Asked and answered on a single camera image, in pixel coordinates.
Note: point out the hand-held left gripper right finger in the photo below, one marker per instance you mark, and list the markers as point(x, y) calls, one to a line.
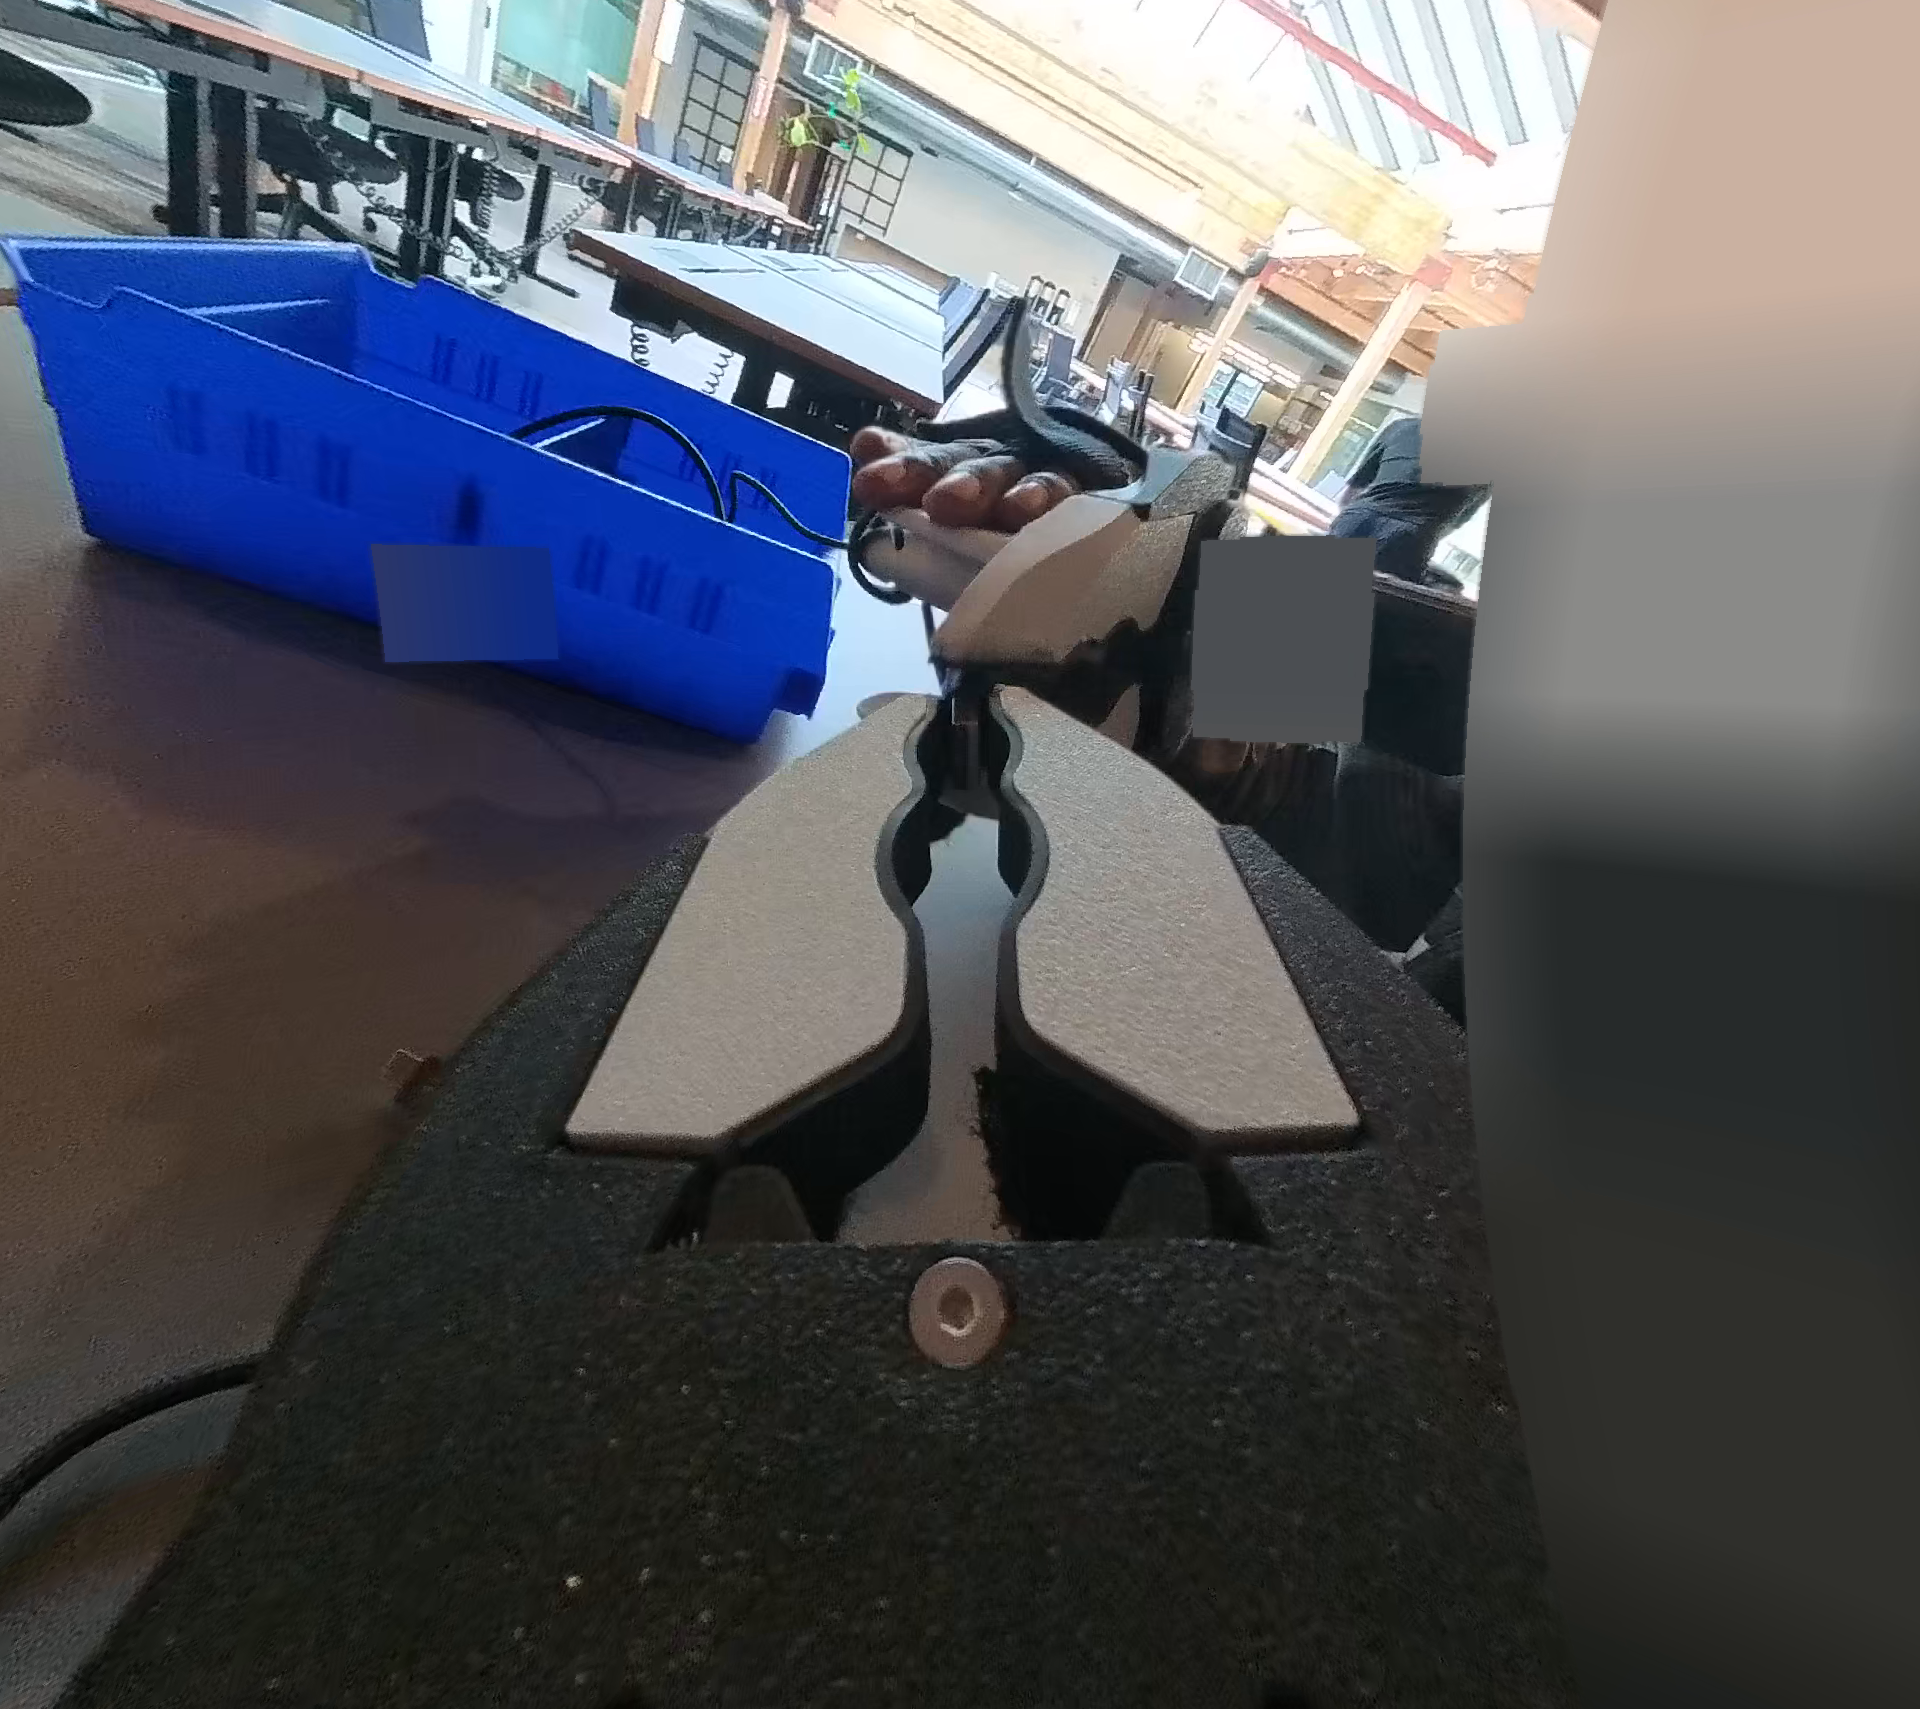
point(1171, 975)

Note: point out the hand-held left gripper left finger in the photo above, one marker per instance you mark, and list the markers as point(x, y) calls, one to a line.
point(749, 990)

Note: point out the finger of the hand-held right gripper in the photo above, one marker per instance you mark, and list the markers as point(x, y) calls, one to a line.
point(1050, 582)
point(1126, 691)

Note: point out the blue plastic bin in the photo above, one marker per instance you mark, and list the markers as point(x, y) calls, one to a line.
point(300, 452)

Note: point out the person's right hand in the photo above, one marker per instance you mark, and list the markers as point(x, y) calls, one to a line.
point(958, 480)

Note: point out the dark office desk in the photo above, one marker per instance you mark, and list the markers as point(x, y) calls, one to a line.
point(780, 298)

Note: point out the hanging green plant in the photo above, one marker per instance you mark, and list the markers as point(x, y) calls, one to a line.
point(834, 112)

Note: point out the long office desk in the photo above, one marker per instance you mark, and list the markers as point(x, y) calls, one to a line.
point(375, 62)

